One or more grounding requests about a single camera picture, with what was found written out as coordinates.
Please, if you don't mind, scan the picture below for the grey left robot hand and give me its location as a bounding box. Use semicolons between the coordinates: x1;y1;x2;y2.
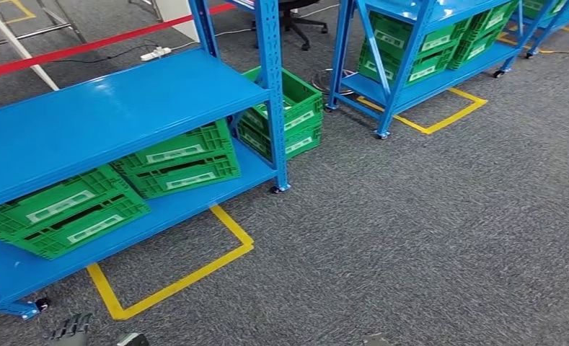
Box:
48;312;93;346

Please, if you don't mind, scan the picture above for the dark robot body part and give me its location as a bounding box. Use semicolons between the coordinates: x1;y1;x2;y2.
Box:
360;333;396;346

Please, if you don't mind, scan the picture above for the red barrier belt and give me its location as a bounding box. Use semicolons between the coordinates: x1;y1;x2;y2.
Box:
0;3;237;82

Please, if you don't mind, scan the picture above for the white power strip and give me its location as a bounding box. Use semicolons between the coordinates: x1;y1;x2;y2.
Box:
139;46;173;62

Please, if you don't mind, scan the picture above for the chrome stanchion base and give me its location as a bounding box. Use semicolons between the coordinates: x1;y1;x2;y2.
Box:
311;68;358;95

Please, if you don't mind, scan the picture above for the black office chair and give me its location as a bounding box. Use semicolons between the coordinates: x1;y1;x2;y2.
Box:
251;0;330;52

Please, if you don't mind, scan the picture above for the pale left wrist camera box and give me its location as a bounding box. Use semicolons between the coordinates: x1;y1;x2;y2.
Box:
115;332;150;346

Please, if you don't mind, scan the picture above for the white floor cable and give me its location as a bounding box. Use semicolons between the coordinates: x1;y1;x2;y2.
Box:
169;27;257;52

